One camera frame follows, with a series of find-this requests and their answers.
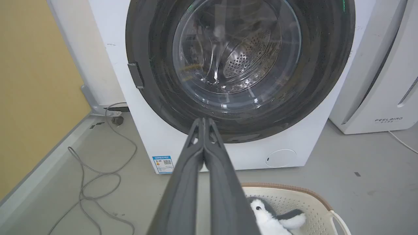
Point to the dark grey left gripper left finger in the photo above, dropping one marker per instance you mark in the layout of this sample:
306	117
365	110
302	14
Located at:
183	192

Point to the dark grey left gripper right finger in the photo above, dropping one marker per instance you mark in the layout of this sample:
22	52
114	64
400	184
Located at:
225	192

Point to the dark round washer door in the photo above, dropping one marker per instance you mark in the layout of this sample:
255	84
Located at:
313	81

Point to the white front-load washing machine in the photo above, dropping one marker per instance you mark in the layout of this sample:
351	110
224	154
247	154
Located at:
156	130

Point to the blue energy label sticker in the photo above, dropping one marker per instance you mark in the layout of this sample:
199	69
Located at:
163	164

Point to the grey white penguin plush toy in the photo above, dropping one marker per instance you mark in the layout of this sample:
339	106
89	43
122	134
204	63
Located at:
271	220

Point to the cream perforated laundry basket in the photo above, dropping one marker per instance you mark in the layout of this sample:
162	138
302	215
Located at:
294	199

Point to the white Feelaird air purifier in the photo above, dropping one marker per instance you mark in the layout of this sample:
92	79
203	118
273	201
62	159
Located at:
378	81

